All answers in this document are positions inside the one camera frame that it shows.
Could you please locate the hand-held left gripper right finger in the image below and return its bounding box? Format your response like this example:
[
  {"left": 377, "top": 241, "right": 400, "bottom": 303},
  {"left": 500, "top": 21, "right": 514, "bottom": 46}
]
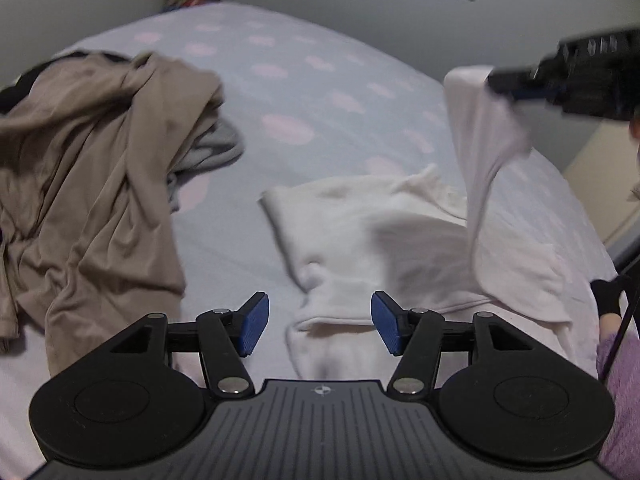
[{"left": 370, "top": 290, "right": 536, "bottom": 400}]

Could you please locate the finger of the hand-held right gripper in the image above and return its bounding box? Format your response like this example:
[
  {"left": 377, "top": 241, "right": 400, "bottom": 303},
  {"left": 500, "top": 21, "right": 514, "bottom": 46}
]
[{"left": 487, "top": 62, "right": 561, "bottom": 106}]

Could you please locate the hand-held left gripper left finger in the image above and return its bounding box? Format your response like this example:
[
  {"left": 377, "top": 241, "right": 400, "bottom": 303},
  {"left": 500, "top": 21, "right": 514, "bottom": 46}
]
[{"left": 110, "top": 291, "right": 271, "bottom": 401}]

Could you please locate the white sweatshirt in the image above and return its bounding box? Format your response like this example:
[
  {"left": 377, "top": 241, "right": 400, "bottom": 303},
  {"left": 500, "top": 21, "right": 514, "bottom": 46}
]
[{"left": 257, "top": 65, "right": 608, "bottom": 381}]

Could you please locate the beige furniture panel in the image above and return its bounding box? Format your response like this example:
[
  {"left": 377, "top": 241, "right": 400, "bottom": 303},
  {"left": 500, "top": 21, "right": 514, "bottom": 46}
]
[{"left": 562, "top": 120, "right": 640, "bottom": 246}]

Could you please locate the grey garment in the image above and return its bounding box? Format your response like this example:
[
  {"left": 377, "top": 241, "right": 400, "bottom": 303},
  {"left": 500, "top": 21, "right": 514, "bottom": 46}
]
[{"left": 167, "top": 120, "right": 246, "bottom": 213}]

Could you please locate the pink dotted bed sheet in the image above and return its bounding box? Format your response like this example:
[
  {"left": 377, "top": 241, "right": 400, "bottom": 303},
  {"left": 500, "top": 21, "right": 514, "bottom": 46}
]
[{"left": 0, "top": 0, "right": 621, "bottom": 461}]

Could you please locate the person's black sock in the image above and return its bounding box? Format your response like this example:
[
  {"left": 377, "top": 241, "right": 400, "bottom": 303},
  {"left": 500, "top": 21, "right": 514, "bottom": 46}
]
[{"left": 590, "top": 275, "right": 633, "bottom": 318}]

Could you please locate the beige garment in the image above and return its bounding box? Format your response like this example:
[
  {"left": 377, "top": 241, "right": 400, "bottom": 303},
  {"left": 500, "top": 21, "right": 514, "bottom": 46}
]
[{"left": 0, "top": 50, "right": 224, "bottom": 378}]

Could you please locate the black garment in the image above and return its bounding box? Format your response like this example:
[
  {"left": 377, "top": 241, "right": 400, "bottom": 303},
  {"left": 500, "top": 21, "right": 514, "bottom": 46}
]
[{"left": 0, "top": 57, "right": 56, "bottom": 113}]

